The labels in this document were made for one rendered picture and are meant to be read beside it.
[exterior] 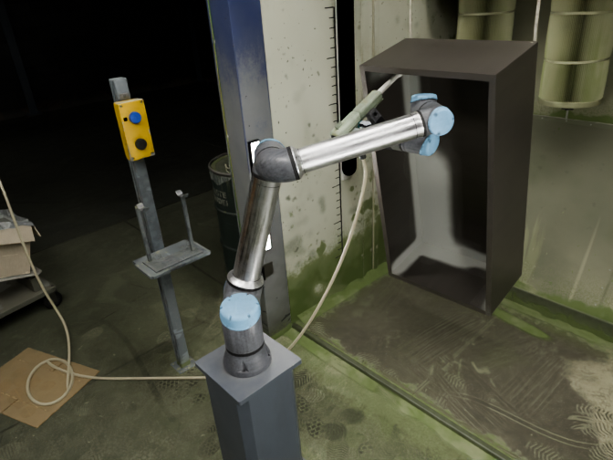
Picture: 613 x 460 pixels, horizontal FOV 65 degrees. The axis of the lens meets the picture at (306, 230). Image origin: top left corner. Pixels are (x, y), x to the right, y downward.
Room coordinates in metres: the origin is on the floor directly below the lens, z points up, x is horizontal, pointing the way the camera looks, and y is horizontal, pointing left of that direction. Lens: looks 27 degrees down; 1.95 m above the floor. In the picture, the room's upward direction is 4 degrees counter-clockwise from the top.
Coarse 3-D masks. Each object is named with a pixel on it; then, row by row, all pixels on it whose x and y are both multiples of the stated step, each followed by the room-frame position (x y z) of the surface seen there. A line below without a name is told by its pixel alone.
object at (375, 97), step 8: (392, 80) 2.09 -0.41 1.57; (384, 88) 2.05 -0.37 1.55; (368, 96) 2.01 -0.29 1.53; (376, 96) 1.99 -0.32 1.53; (360, 104) 1.96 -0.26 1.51; (368, 104) 1.95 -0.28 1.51; (376, 104) 1.99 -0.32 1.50; (352, 112) 1.93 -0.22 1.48; (360, 112) 1.92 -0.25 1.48; (344, 120) 1.89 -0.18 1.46; (352, 120) 1.88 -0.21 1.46; (336, 128) 1.85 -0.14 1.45; (344, 128) 1.85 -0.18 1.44; (352, 128) 1.88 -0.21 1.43; (336, 136) 1.83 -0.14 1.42
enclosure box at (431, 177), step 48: (432, 48) 2.13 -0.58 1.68; (480, 48) 2.00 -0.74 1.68; (528, 48) 1.88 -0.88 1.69; (384, 96) 2.26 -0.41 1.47; (480, 96) 2.14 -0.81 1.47; (528, 96) 1.92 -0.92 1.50; (480, 144) 2.17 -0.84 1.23; (528, 144) 1.98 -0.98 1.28; (384, 192) 2.26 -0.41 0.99; (432, 192) 2.42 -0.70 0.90; (480, 192) 2.21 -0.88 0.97; (384, 240) 2.26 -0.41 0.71; (432, 240) 2.48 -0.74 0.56; (480, 240) 2.25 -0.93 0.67; (432, 288) 2.13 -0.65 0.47; (480, 288) 2.06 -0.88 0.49
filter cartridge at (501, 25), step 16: (464, 0) 3.15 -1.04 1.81; (480, 0) 3.07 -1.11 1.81; (496, 0) 3.04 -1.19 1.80; (512, 0) 3.06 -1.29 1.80; (464, 16) 3.15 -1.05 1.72; (480, 16) 3.07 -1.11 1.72; (496, 16) 3.04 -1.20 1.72; (512, 16) 3.08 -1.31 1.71; (464, 32) 3.13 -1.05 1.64; (480, 32) 3.07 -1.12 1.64; (496, 32) 3.03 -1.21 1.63; (512, 32) 3.11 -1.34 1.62
